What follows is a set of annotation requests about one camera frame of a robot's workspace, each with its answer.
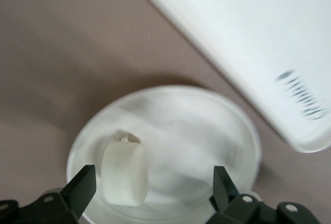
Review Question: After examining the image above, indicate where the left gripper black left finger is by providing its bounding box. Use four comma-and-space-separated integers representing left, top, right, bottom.
0, 164, 98, 224

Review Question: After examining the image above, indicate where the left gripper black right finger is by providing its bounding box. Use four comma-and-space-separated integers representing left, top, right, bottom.
206, 166, 320, 224

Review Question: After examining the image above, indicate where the small white steamed bun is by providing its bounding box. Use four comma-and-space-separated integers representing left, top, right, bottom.
100, 135, 151, 207

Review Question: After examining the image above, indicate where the round cream plate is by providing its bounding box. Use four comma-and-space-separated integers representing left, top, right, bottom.
66, 84, 262, 224

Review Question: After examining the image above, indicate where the brown table cloth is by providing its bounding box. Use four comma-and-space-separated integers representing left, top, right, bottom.
0, 0, 331, 224

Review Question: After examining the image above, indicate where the cream rabbit print tray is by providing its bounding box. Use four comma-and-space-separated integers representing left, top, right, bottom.
131, 0, 331, 154

